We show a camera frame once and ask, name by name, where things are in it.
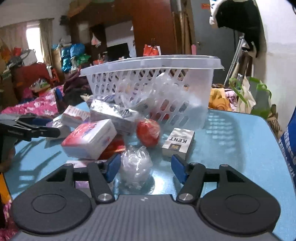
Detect white plastic basket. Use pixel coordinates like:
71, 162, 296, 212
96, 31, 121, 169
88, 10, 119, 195
80, 55, 225, 130

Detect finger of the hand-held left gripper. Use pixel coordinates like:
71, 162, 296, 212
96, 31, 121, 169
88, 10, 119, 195
0, 123, 62, 142
14, 114, 50, 127

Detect red bag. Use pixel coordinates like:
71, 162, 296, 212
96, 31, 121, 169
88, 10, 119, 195
143, 44, 161, 56

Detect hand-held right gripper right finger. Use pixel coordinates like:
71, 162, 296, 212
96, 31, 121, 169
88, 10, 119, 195
171, 153, 247, 205

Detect blue tote bag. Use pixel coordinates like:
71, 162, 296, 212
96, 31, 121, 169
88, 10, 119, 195
279, 111, 296, 176

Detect window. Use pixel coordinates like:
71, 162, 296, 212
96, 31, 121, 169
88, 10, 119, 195
26, 22, 44, 64

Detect brown woven bag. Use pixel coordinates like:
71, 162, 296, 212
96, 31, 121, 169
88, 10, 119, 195
266, 104, 282, 139

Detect clear plastic bag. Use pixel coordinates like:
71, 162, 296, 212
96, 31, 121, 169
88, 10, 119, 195
148, 73, 188, 114

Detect small white red box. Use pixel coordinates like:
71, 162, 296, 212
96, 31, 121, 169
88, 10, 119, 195
61, 105, 91, 128

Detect black hanging garment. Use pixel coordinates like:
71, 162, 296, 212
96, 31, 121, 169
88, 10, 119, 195
215, 0, 262, 58

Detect pink floral blanket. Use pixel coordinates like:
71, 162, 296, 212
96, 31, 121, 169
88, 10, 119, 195
0, 86, 65, 116

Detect beige curtain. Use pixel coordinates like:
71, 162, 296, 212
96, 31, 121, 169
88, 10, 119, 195
0, 23, 27, 50
39, 19, 55, 66

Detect green white shopping bag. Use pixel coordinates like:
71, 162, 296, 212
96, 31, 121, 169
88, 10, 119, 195
229, 75, 272, 117

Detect red round wrapped item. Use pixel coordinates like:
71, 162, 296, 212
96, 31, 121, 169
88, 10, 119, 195
136, 119, 161, 148

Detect grey cigarette pack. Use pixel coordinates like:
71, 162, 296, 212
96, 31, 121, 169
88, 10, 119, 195
162, 128, 196, 161

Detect yellow cloth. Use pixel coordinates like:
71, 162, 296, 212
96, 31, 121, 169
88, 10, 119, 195
208, 88, 232, 112

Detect red packet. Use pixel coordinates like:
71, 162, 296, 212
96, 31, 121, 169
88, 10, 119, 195
98, 138, 126, 160

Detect patterned grey wrapped box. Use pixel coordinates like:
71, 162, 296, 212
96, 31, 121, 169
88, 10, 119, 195
90, 99, 139, 135

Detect white gift bag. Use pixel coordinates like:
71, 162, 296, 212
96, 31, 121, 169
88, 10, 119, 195
20, 50, 37, 65

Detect wooden poles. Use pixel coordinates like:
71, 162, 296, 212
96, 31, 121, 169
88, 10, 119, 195
171, 0, 196, 55

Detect metal crutches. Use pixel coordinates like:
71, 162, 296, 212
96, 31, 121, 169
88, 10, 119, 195
223, 36, 245, 86

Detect red white wrapped pack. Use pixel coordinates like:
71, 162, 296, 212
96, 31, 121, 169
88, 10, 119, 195
61, 119, 117, 160

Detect black monitor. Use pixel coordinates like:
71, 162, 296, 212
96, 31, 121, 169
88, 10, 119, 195
106, 43, 130, 62

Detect blue plastic bag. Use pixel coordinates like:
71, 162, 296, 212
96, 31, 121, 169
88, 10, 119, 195
61, 46, 72, 72
69, 43, 86, 58

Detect grey door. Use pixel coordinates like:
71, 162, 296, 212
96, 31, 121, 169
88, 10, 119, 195
192, 0, 234, 84

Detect red cloth covered furniture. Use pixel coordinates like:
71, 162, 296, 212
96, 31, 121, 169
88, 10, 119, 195
10, 62, 55, 102

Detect dark red clothes pile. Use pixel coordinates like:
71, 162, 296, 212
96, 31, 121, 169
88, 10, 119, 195
63, 73, 89, 94

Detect brown wooden wardrobe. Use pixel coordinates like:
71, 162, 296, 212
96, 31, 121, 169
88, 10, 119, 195
69, 0, 183, 67

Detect clear bag with white item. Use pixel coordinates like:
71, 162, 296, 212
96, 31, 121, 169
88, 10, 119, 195
120, 146, 153, 189

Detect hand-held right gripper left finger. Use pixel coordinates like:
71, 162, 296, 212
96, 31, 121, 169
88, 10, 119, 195
45, 153, 121, 205

